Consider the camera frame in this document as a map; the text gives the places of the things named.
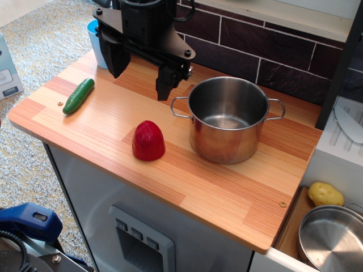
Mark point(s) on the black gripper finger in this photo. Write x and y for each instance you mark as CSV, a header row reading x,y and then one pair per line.
x,y
167,80
115,55

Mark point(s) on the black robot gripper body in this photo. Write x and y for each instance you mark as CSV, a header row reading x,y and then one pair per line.
x,y
149,28

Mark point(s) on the yellow plastic toy potato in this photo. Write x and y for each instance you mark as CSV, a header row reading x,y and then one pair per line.
x,y
322,193

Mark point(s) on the light blue plastic cup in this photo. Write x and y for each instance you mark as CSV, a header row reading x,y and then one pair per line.
x,y
91,28

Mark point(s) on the green plastic toy cucumber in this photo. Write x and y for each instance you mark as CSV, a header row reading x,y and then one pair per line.
x,y
78,96

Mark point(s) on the red plastic toy pepper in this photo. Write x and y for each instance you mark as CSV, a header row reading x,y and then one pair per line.
x,y
148,142

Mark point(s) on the white grey cardboard box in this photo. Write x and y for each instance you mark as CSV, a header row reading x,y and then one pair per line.
x,y
10,81

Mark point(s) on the light wooden shelf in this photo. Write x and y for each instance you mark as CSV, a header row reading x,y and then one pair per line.
x,y
289,16

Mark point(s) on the grey toy kitchen cabinet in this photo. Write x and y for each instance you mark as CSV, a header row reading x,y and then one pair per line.
x,y
126,230

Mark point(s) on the white dish drainer sink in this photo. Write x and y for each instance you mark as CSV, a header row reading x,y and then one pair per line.
x,y
337,160

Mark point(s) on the blue clamp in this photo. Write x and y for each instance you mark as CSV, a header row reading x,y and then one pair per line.
x,y
33,221

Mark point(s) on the stainless steel pan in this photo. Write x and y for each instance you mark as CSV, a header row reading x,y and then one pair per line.
x,y
330,238

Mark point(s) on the stainless steel pot with handles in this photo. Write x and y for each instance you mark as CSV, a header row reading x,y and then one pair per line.
x,y
227,116

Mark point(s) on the dark metal post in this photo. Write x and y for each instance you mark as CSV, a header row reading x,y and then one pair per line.
x,y
341,70

